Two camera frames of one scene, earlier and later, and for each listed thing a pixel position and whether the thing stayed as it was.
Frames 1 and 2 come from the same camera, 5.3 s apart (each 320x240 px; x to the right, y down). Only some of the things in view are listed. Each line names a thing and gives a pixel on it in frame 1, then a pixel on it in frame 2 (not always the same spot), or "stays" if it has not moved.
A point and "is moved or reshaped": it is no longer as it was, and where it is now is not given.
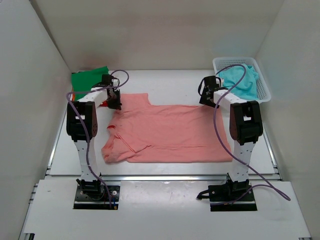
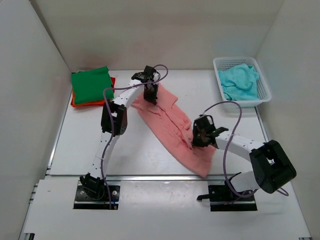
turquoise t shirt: x=247 y=89 stays
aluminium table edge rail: x=184 y=178 stays
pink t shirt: x=140 y=132 is moved or reshaped
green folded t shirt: x=83 y=81 stays
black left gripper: x=116 y=105 -> x=153 y=98
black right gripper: x=204 y=101 -> x=194 y=142
